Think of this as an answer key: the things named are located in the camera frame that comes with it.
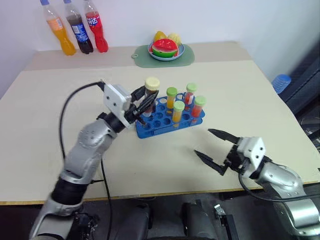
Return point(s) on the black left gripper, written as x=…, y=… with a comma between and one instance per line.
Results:
x=131, y=113

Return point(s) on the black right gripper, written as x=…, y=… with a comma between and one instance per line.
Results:
x=236, y=160

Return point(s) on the yellow-capped dark test tube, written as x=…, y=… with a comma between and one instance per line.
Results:
x=152, y=83

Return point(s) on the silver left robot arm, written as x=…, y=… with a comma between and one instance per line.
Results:
x=83, y=150

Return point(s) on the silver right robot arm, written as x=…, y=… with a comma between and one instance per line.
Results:
x=287, y=185

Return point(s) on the green-capped orange test tube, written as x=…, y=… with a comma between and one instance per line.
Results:
x=178, y=112
x=171, y=96

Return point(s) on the blue test tube rack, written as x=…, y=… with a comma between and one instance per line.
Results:
x=162, y=125

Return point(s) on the green-capped red test tube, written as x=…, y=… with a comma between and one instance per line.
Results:
x=190, y=93
x=198, y=108

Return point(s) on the green cutting mat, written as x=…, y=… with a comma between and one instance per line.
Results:
x=142, y=58

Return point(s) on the light blue plate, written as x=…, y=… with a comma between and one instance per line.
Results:
x=165, y=58

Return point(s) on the toy watermelon half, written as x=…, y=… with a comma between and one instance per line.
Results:
x=165, y=47

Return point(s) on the pale yellow toy fruit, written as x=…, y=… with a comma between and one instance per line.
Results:
x=175, y=38

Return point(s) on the black clamp with silver latch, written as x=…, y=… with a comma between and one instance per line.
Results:
x=225, y=220

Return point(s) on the dark rounded shape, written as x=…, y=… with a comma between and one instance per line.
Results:
x=197, y=220
x=130, y=222

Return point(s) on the red soda bottle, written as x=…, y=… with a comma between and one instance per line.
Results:
x=97, y=30

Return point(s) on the stack of blue cups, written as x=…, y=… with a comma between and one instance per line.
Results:
x=281, y=83

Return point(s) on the cola bottle blue label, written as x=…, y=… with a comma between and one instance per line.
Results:
x=80, y=32

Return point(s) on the orange soda bottle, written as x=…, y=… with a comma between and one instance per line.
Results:
x=62, y=35

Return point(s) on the black chair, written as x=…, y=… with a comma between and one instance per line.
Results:
x=305, y=87

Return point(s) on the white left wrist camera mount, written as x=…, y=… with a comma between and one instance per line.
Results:
x=115, y=101

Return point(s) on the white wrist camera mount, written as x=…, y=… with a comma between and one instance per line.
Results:
x=252, y=150
x=115, y=101

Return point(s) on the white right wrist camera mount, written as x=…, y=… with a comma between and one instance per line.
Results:
x=252, y=150

